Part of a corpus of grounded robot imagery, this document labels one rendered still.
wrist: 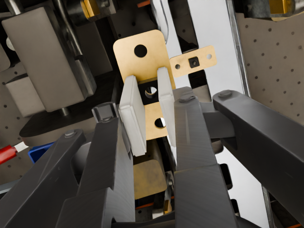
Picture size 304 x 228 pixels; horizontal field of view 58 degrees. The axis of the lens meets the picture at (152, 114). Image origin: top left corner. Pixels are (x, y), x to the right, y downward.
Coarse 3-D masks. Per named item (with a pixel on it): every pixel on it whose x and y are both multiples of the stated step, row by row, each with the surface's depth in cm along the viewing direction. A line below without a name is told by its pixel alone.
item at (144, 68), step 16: (144, 32) 20; (160, 32) 20; (128, 48) 20; (160, 48) 20; (128, 64) 21; (144, 64) 21; (160, 64) 21; (144, 80) 21; (144, 96) 21; (160, 112) 22; (160, 128) 23
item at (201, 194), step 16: (192, 96) 14; (176, 112) 12; (192, 112) 12; (176, 128) 11; (192, 128) 10; (176, 144) 10; (192, 144) 9; (208, 144) 9; (176, 160) 9; (192, 160) 8; (208, 160) 8; (176, 176) 7; (192, 176) 7; (208, 176) 7; (176, 192) 6; (192, 192) 6; (208, 192) 6; (224, 192) 6; (176, 208) 6; (192, 208) 6; (208, 208) 6; (224, 208) 6; (176, 224) 6; (192, 224) 5; (208, 224) 5; (224, 224) 5
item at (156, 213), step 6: (168, 180) 59; (168, 186) 58; (162, 192) 55; (168, 192) 57; (156, 198) 54; (162, 198) 53; (168, 198) 56; (156, 204) 52; (162, 204) 52; (168, 204) 52; (156, 210) 51; (162, 210) 50; (168, 210) 51; (156, 216) 50
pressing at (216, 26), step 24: (192, 0) 46; (216, 0) 47; (168, 24) 47; (192, 24) 48; (216, 24) 48; (168, 48) 49; (216, 48) 50; (240, 48) 50; (216, 72) 51; (240, 72) 52; (168, 144) 56; (240, 168) 60; (240, 192) 63; (264, 192) 64; (240, 216) 65; (264, 216) 66
